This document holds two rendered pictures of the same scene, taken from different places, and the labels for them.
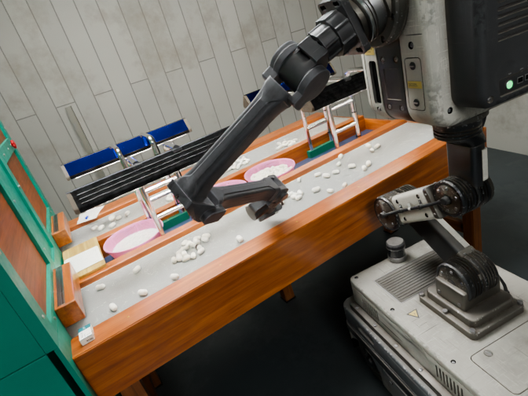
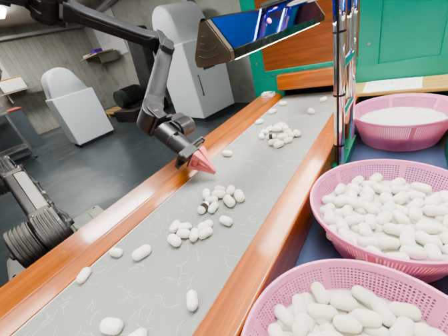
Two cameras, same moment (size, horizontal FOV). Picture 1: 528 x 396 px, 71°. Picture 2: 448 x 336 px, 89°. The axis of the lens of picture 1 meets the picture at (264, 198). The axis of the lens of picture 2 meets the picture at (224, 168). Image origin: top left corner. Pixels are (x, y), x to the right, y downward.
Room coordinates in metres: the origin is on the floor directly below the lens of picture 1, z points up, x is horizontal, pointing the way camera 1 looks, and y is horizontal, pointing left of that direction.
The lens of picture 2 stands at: (1.82, -0.17, 1.08)
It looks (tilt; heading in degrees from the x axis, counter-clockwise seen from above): 29 degrees down; 156
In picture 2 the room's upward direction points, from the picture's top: 16 degrees counter-clockwise
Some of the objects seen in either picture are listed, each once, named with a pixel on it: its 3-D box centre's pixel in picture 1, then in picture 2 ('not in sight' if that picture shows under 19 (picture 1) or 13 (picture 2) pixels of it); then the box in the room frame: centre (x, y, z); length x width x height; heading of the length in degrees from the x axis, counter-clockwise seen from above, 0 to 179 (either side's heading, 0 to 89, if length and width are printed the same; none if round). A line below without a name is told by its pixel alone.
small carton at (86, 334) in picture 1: (86, 334); (268, 94); (0.88, 0.60, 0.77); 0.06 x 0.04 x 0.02; 24
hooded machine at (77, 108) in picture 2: not in sight; (76, 106); (-3.30, -0.38, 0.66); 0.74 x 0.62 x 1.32; 102
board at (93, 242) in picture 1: (82, 258); (403, 85); (1.40, 0.79, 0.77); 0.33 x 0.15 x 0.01; 24
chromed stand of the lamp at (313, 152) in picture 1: (306, 114); not in sight; (2.13, -0.38, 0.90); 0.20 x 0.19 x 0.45; 114
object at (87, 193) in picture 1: (159, 165); (278, 22); (1.30, 0.32, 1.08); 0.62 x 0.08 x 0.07; 114
